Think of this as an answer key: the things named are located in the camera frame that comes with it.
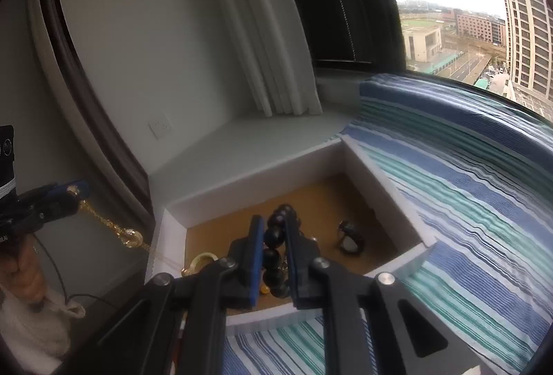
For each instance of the blue green striped blanket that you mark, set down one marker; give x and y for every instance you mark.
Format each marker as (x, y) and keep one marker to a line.
(453, 206)

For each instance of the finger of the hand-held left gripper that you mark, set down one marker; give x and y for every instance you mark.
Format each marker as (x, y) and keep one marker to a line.
(56, 208)
(65, 187)

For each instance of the white wall outlet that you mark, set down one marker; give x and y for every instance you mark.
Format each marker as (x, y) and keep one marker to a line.
(160, 125)

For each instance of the person's left forearm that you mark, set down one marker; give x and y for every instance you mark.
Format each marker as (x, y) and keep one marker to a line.
(34, 332)

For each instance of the white rectangular box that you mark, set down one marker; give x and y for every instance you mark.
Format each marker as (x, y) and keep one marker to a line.
(259, 180)

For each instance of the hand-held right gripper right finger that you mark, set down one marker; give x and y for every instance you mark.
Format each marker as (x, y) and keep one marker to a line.
(296, 271)

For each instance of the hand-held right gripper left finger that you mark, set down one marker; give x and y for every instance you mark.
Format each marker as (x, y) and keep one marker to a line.
(255, 262)

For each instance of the person's left hand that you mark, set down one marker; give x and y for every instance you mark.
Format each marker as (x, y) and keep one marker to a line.
(26, 271)

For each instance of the white curtain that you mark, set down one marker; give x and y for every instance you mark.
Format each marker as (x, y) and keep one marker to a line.
(268, 33)

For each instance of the dark brown wooden trim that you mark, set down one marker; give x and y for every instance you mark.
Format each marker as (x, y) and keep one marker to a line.
(108, 133)

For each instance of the pale jade bangle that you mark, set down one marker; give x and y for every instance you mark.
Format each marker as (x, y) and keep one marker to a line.
(203, 256)

